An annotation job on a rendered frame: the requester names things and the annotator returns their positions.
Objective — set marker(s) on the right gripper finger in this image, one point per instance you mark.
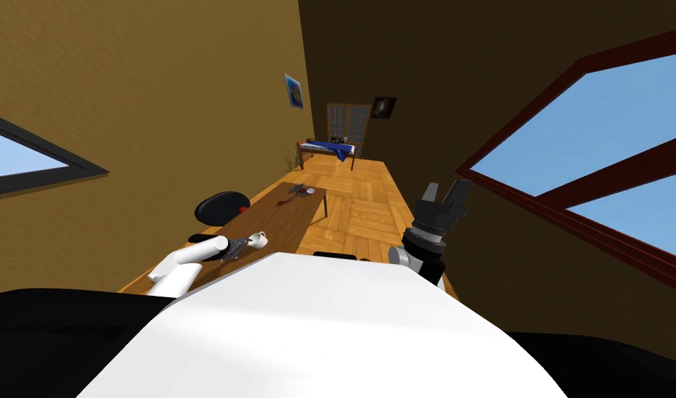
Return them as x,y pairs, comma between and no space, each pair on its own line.
430,192
457,193

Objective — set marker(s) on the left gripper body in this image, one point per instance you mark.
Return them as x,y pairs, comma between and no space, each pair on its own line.
234,249

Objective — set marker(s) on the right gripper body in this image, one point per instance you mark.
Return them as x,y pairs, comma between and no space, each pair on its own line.
438,214

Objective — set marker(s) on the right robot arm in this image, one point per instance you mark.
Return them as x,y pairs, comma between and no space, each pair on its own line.
423,251

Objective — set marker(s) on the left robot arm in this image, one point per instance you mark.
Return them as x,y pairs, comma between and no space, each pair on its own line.
188,257

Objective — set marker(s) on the white mug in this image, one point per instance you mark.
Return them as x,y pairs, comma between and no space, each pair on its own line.
258,240

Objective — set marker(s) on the black office chair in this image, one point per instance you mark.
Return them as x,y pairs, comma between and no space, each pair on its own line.
221,207

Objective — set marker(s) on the brown wooden desk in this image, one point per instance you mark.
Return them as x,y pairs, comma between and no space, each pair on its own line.
282,221

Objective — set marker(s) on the red scissors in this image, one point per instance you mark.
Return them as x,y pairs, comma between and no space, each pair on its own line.
285,202

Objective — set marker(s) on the grey flat object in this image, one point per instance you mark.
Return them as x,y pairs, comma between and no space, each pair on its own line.
297,189

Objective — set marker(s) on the lattice glass door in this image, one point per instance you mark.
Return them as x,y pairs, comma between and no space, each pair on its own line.
349,124

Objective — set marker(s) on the thin potted plant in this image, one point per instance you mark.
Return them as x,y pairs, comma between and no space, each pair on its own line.
292,157

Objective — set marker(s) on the bed with blue blanket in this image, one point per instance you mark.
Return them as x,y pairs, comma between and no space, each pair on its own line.
329,148

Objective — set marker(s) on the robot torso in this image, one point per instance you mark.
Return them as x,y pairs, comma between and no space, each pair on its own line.
316,331

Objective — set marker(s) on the red framed window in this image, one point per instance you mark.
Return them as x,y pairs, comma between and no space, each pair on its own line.
592,143

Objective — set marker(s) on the dark framed window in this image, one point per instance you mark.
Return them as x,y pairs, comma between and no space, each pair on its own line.
17,160

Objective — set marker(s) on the dark wall picture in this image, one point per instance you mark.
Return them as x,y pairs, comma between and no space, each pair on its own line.
383,108

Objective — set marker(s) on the blue wall picture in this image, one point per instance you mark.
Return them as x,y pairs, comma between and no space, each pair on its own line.
294,91

